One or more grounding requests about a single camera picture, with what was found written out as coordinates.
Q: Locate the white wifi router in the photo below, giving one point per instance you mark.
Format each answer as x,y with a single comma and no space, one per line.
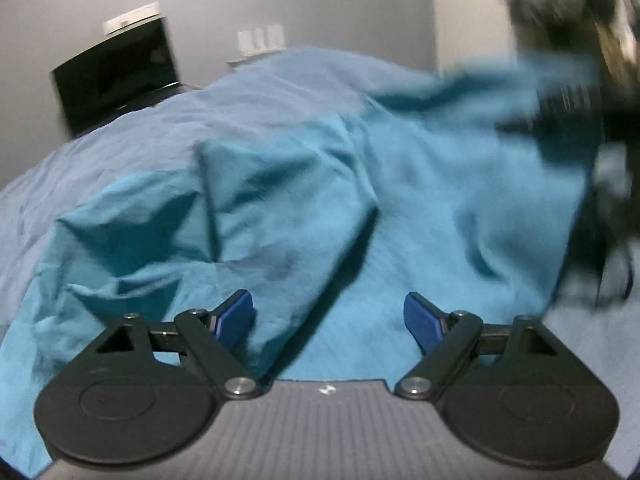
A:
257,43

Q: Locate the teal hooded zip jacket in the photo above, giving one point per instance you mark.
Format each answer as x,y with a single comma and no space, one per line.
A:
350,199

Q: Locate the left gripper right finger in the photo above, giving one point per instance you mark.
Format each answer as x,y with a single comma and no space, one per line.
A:
512,392

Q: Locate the white wall socket strip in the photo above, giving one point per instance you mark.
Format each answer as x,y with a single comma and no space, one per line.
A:
142,13

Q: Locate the black flat television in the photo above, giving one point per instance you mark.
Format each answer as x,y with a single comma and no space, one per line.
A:
128,69

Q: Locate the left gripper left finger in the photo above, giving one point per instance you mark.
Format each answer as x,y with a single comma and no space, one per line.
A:
143,391

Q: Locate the light blue bed blanket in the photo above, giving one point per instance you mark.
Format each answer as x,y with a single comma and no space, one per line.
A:
150,124

